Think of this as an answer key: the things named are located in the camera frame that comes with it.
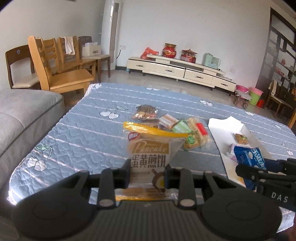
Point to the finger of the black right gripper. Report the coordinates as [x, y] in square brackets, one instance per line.
[287, 167]
[254, 176]

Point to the green plastic bucket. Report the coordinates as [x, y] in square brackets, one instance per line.
[255, 95]

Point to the red label rice cracker packet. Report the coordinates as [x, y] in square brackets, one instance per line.
[200, 131]

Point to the yellow pancake snack bag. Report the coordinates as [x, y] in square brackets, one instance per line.
[150, 150]

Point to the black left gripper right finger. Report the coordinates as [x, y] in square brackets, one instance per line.
[182, 180]

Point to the small red bucket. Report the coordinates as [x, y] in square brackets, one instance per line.
[260, 103]

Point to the purple snack packet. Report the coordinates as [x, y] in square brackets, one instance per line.
[230, 152]

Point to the red ceramic jar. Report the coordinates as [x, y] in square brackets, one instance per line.
[169, 50]

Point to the mint green appliance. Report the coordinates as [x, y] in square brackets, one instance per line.
[210, 61]

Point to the clear bag of cookies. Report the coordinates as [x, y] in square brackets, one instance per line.
[145, 112]

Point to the red gift box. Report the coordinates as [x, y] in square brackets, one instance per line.
[188, 56]

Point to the red plastic bag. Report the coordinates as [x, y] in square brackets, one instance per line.
[148, 51]

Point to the dark wooden chair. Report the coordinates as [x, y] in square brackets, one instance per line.
[97, 59]

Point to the light wooden chair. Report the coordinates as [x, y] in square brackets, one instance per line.
[53, 75]
[78, 57]
[52, 52]

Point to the white standing air conditioner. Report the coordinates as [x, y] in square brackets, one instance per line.
[110, 30]

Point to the cream tv cabinet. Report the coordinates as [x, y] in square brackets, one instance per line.
[182, 70]

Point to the white paper gift bag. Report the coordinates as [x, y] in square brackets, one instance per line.
[91, 49]

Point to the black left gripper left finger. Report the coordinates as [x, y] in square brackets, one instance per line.
[110, 180]

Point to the green wafer packet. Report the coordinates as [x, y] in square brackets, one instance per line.
[181, 127]

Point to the small wooden stool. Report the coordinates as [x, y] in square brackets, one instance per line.
[242, 98]

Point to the pink basin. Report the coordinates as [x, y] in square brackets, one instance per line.
[242, 88]

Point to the brown cushioned chair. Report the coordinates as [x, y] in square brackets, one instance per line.
[20, 68]

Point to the blue quilted table cover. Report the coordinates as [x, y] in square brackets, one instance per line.
[90, 136]

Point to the green label biscuit packet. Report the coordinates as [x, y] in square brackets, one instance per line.
[191, 142]

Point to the orange striped wafer packet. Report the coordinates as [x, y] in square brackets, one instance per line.
[168, 121]

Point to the blue snack bag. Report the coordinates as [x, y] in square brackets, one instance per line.
[250, 157]

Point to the dark wooden display shelf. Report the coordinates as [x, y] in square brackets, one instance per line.
[279, 57]

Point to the white towel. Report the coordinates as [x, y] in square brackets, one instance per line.
[69, 45]

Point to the grey sofa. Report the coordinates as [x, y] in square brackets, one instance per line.
[26, 116]

